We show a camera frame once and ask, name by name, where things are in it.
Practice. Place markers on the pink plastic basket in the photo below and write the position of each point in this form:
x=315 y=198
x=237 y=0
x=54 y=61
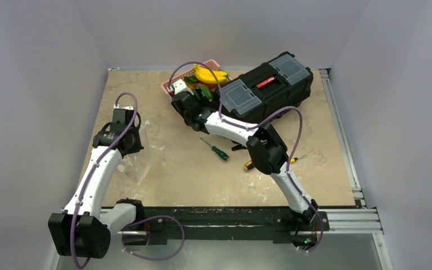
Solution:
x=212 y=64

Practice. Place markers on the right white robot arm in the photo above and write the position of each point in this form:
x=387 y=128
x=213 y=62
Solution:
x=266 y=148

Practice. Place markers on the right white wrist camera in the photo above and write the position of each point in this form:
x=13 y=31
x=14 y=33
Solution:
x=178 y=86

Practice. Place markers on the yellow banana bunch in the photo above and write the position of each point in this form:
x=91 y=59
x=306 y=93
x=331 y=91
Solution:
x=209 y=76

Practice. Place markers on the clear zip top bag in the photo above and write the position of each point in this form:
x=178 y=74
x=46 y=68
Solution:
x=137 y=165

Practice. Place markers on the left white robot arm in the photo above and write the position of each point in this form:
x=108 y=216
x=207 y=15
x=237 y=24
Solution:
x=81 y=229

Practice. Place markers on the black pliers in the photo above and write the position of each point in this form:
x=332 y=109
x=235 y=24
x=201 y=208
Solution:
x=238 y=146

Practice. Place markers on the green bell pepper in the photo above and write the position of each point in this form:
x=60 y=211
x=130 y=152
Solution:
x=206 y=91

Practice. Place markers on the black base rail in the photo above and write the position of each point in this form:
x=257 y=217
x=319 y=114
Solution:
x=276 y=224

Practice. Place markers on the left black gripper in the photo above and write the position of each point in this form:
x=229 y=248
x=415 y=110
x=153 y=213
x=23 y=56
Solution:
x=137 y=145

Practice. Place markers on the green handled screwdriver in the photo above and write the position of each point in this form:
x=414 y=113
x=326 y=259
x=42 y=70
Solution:
x=221 y=154

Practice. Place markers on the black plastic toolbox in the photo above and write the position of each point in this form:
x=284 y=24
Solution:
x=254 y=95

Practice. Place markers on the black yellow screwdriver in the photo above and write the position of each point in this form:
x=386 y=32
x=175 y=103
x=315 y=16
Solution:
x=249 y=165

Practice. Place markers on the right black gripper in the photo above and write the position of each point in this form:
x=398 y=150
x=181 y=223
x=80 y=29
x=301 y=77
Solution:
x=185 y=100

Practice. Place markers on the green leafy vegetable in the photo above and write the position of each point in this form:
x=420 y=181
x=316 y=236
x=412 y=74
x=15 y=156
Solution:
x=191 y=79

